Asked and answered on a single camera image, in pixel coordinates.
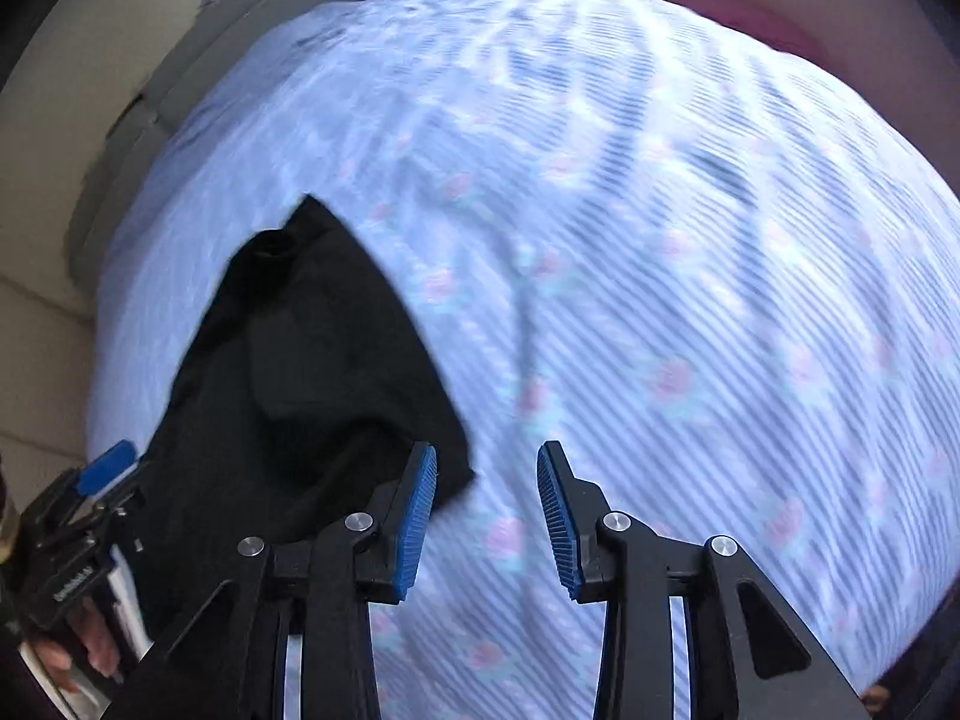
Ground black pants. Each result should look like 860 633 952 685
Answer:
133 197 473 637

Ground blue floral striped bedsheet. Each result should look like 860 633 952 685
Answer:
86 0 958 718

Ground pink cloth beside bed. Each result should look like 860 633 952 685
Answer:
662 0 830 70

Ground person's left hand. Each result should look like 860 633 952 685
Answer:
31 598 121 694

